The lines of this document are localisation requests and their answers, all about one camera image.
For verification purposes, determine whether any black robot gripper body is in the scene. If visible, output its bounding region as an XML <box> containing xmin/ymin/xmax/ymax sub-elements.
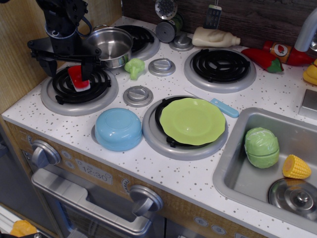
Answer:
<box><xmin>27</xmin><ymin>32</ymin><xmax>101</xmax><ymax>66</ymax></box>

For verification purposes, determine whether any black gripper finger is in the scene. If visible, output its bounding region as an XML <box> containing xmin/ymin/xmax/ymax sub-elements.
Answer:
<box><xmin>37</xmin><ymin>56</ymin><xmax>57</xmax><ymax>77</ymax></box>
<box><xmin>81</xmin><ymin>59</ymin><xmax>98</xmax><ymax>81</ymax></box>

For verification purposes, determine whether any red and white toy sushi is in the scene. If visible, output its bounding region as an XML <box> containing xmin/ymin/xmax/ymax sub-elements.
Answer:
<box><xmin>67</xmin><ymin>65</ymin><xmax>90</xmax><ymax>92</ymax></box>

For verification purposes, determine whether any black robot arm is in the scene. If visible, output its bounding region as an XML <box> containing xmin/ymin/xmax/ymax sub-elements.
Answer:
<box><xmin>27</xmin><ymin>0</ymin><xmax>102</xmax><ymax>81</ymax></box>

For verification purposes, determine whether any green plastic plate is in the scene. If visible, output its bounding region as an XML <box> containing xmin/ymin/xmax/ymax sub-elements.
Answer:
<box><xmin>159</xmin><ymin>97</ymin><xmax>227</xmax><ymax>147</ymax></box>

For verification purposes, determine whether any front left black burner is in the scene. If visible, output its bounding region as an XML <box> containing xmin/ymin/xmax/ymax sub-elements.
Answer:
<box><xmin>52</xmin><ymin>65</ymin><xmax>113</xmax><ymax>105</ymax></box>

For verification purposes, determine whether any stainless steel pot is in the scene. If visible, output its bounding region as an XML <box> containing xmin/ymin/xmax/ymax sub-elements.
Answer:
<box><xmin>85</xmin><ymin>26</ymin><xmax>133</xmax><ymax>69</ymax></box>

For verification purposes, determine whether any green toy broccoli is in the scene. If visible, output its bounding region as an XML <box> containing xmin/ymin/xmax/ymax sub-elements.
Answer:
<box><xmin>124</xmin><ymin>59</ymin><xmax>145</xmax><ymax>80</ymax></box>

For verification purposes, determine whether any silver stovetop knob front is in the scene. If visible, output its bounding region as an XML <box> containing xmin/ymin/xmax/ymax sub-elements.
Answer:
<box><xmin>123</xmin><ymin>86</ymin><xmax>154</xmax><ymax>108</ymax></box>

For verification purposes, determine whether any silver stovetop knob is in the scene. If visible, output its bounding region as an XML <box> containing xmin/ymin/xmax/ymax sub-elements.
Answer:
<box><xmin>148</xmin><ymin>58</ymin><xmax>176</xmax><ymax>77</ymax></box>
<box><xmin>169</xmin><ymin>33</ymin><xmax>194</xmax><ymax>52</ymax></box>
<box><xmin>123</xmin><ymin>86</ymin><xmax>154</xmax><ymax>108</ymax></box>

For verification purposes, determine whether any light blue plastic bowl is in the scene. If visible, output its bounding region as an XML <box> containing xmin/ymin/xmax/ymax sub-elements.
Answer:
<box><xmin>95</xmin><ymin>108</ymin><xmax>142</xmax><ymax>151</ymax></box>

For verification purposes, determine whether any silver stovetop knob middle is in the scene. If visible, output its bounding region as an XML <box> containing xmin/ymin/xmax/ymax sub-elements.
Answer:
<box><xmin>148</xmin><ymin>58</ymin><xmax>176</xmax><ymax>77</ymax></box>

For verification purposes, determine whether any silver toy can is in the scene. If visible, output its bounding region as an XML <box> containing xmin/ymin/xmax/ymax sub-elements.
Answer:
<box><xmin>155</xmin><ymin>13</ymin><xmax>184</xmax><ymax>43</ymax></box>

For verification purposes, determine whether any left silver oven knob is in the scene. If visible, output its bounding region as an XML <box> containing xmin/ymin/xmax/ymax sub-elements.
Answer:
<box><xmin>31</xmin><ymin>140</ymin><xmax>61</xmax><ymax>169</ymax></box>

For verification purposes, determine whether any silver oven knob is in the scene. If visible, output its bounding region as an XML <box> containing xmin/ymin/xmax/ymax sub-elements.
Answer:
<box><xmin>129</xmin><ymin>184</ymin><xmax>164</xmax><ymax>219</ymax></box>
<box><xmin>31</xmin><ymin>140</ymin><xmax>61</xmax><ymax>169</ymax></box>

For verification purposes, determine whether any hanging silver skimmer ladle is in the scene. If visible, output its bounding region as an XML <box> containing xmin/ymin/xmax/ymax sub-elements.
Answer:
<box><xmin>155</xmin><ymin>0</ymin><xmax>178</xmax><ymax>20</ymax></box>

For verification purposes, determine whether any silver stovetop knob back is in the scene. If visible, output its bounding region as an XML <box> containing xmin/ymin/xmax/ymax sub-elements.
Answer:
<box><xmin>169</xmin><ymin>33</ymin><xmax>194</xmax><ymax>52</ymax></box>

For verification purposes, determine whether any front right black burner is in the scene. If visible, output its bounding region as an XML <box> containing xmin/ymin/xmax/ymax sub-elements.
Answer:
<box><xmin>155</xmin><ymin>95</ymin><xmax>216</xmax><ymax>149</ymax></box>

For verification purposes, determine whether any back right black burner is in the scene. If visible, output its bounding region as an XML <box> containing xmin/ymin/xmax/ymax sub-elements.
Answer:
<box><xmin>192</xmin><ymin>49</ymin><xmax>251</xmax><ymax>83</ymax></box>

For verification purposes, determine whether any cream toy mayonnaise bottle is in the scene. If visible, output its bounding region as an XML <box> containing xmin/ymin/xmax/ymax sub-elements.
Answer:
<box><xmin>192</xmin><ymin>27</ymin><xmax>241</xmax><ymax>48</ymax></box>

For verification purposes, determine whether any hanging silver spatula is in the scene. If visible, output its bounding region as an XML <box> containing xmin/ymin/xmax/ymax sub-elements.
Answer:
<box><xmin>203</xmin><ymin>0</ymin><xmax>222</xmax><ymax>30</ymax></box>

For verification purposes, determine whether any right silver oven knob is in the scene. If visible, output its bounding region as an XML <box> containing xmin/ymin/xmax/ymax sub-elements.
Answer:
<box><xmin>129</xmin><ymin>184</ymin><xmax>164</xmax><ymax>219</ymax></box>

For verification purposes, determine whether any yellow object bottom left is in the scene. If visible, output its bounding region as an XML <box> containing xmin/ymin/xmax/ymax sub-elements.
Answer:
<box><xmin>9</xmin><ymin>220</ymin><xmax>37</xmax><ymax>238</ymax></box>

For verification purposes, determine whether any red toy chili pepper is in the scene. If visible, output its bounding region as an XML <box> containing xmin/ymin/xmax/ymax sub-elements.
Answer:
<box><xmin>241</xmin><ymin>48</ymin><xmax>284</xmax><ymax>73</ymax></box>

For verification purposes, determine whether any stainless steel sink basin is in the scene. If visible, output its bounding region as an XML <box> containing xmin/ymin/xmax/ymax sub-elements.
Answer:
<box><xmin>213</xmin><ymin>108</ymin><xmax>317</xmax><ymax>235</ymax></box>

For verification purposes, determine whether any green toy cabbage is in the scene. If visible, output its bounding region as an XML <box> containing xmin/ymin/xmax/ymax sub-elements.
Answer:
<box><xmin>244</xmin><ymin>127</ymin><xmax>279</xmax><ymax>169</ymax></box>

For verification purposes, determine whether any red toy ketchup bottle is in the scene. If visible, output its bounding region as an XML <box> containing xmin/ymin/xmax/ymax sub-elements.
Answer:
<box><xmin>263</xmin><ymin>41</ymin><xmax>315</xmax><ymax>66</ymax></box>

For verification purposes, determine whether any silver faucet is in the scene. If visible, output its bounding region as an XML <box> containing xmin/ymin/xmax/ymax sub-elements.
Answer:
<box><xmin>295</xmin><ymin>9</ymin><xmax>317</xmax><ymax>52</ymax></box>

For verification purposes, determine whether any yellow toy item right edge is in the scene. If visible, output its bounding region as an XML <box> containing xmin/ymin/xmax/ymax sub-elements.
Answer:
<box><xmin>303</xmin><ymin>59</ymin><xmax>317</xmax><ymax>85</ymax></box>

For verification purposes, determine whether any yellow toy corn cob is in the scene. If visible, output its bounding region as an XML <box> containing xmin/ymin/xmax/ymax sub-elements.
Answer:
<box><xmin>282</xmin><ymin>155</ymin><xmax>312</xmax><ymax>179</ymax></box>

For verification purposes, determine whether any steel pot lid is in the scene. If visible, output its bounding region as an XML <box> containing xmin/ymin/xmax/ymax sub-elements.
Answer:
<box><xmin>267</xmin><ymin>178</ymin><xmax>317</xmax><ymax>222</ymax></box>

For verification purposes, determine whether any silver oven door handle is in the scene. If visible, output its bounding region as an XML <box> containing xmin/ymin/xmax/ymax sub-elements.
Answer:
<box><xmin>32</xmin><ymin>169</ymin><xmax>152</xmax><ymax>238</ymax></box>

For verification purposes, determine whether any blue handled toy knife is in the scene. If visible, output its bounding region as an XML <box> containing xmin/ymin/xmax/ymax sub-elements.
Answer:
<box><xmin>184</xmin><ymin>87</ymin><xmax>239</xmax><ymax>118</ymax></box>

